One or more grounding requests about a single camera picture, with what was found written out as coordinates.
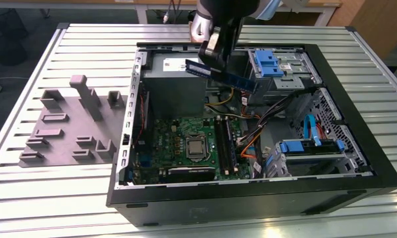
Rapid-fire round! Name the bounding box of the metal drive cage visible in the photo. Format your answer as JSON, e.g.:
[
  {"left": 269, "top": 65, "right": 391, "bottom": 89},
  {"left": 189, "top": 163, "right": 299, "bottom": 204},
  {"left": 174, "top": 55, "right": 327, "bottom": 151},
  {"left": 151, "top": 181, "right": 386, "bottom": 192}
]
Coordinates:
[{"left": 246, "top": 48, "right": 321, "bottom": 105}]

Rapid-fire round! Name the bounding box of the grey parts rack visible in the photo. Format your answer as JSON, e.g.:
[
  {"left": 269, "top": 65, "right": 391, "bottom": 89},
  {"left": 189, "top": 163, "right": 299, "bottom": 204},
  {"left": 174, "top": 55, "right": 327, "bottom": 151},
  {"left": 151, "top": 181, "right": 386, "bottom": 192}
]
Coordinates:
[{"left": 15, "top": 75, "right": 129, "bottom": 170}]

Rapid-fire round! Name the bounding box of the green motherboard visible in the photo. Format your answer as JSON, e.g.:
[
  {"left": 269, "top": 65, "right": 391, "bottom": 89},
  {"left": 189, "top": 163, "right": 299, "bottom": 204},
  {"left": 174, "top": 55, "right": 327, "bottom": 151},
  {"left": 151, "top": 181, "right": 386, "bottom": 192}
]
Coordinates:
[{"left": 131, "top": 116, "right": 251, "bottom": 184}]

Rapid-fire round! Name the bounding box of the silver CPU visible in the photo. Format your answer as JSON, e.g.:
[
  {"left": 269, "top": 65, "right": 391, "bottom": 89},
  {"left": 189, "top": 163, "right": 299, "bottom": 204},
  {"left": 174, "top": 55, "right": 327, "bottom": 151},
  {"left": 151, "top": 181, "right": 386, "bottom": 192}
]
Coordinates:
[{"left": 185, "top": 140, "right": 205, "bottom": 155}]

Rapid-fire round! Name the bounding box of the wooden cabinet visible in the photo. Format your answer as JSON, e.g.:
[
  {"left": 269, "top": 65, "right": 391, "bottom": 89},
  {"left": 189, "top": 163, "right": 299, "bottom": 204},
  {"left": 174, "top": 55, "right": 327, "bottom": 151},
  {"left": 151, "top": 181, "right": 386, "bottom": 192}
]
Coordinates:
[{"left": 329, "top": 0, "right": 397, "bottom": 66}]

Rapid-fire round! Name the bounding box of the black PC case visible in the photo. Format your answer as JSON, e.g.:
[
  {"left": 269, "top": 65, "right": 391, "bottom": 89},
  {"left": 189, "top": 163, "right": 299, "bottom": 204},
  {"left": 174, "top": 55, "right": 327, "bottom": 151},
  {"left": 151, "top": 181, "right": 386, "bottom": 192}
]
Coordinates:
[{"left": 105, "top": 41, "right": 397, "bottom": 228}]

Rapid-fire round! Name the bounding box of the blue RAM stick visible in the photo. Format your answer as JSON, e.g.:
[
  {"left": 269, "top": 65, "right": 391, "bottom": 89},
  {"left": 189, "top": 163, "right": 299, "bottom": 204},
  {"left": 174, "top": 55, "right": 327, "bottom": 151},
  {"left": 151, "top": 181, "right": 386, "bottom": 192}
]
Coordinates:
[{"left": 183, "top": 59, "right": 259, "bottom": 94}]

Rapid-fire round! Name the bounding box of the CPU socket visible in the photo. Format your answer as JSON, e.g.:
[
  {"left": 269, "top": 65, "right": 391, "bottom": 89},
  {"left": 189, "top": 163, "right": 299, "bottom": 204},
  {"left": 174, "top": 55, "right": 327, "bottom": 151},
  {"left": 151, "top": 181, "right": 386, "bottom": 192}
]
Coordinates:
[{"left": 181, "top": 133, "right": 211, "bottom": 164}]

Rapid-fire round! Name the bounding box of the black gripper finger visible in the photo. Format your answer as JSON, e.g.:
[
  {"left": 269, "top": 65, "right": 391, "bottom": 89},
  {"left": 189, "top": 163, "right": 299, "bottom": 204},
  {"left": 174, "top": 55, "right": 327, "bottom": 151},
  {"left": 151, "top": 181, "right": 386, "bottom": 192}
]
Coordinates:
[{"left": 198, "top": 33, "right": 231, "bottom": 73}]

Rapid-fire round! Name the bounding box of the black graphics card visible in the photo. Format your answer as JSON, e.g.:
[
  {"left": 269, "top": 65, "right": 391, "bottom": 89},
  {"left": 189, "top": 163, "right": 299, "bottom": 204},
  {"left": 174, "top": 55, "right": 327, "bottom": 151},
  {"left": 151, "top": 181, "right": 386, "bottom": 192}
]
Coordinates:
[{"left": 166, "top": 166, "right": 215, "bottom": 183}]

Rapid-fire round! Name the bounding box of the blue wire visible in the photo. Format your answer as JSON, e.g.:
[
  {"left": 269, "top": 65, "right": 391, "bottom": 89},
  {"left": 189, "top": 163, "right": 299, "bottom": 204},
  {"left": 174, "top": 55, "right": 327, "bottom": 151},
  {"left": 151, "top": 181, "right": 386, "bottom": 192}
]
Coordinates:
[{"left": 302, "top": 114, "right": 321, "bottom": 146}]

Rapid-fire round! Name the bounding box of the black RAM slot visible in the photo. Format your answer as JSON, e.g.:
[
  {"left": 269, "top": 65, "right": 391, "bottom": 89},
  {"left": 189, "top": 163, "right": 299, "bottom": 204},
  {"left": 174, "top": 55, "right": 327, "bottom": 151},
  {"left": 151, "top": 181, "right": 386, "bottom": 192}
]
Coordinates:
[{"left": 214, "top": 117, "right": 230, "bottom": 176}]

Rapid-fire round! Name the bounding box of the hard disk in blue carrier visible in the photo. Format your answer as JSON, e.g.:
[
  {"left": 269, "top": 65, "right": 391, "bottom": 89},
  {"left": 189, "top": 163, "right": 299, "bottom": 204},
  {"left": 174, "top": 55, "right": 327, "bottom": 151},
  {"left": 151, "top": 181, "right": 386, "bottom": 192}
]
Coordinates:
[{"left": 278, "top": 139, "right": 345, "bottom": 156}]

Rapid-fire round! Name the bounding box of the yellow wire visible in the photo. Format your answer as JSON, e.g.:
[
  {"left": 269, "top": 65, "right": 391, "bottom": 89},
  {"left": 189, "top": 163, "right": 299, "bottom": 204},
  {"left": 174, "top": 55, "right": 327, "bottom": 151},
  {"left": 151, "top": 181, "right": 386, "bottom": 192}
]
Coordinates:
[{"left": 203, "top": 87, "right": 235, "bottom": 107}]

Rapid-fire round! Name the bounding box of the black mesh bin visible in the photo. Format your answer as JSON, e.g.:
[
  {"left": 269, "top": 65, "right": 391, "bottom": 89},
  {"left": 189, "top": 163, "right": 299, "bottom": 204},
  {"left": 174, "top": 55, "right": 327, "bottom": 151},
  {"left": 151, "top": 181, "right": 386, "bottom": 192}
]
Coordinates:
[{"left": 0, "top": 7, "right": 29, "bottom": 66}]

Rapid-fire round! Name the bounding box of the black hanging cable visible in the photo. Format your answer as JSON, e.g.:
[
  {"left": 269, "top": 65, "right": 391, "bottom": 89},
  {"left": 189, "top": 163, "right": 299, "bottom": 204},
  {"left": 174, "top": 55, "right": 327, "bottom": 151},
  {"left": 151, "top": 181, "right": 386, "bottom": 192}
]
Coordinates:
[{"left": 162, "top": 0, "right": 182, "bottom": 25}]

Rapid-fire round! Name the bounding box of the black cable bundle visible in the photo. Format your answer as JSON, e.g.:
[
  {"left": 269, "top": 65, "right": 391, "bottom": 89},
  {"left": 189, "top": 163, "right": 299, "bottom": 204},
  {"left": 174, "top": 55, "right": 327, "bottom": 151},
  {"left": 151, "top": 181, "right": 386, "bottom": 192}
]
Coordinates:
[{"left": 239, "top": 90, "right": 318, "bottom": 144}]

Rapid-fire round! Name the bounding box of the grey power supply unit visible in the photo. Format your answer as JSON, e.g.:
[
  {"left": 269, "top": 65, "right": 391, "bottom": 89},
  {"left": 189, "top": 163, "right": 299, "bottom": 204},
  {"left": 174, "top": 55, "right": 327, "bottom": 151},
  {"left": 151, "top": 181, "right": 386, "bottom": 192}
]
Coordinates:
[{"left": 141, "top": 52, "right": 207, "bottom": 119}]

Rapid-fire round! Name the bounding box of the blue drive latch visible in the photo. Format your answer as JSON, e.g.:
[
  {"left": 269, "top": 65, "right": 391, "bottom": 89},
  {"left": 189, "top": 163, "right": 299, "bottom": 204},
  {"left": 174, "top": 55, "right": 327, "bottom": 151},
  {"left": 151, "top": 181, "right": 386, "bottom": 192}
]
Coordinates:
[{"left": 254, "top": 50, "right": 283, "bottom": 78}]

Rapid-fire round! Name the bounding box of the metal disk bay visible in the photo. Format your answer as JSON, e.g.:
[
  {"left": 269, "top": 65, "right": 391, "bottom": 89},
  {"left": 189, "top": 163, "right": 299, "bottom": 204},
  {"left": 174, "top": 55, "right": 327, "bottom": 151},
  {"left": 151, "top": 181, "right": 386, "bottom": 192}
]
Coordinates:
[{"left": 262, "top": 146, "right": 365, "bottom": 178}]

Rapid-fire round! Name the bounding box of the orange wire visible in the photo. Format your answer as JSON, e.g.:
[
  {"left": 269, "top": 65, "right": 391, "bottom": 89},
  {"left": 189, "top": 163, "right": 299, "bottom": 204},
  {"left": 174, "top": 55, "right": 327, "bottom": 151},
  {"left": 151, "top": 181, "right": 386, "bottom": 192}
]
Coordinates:
[{"left": 239, "top": 142, "right": 262, "bottom": 159}]

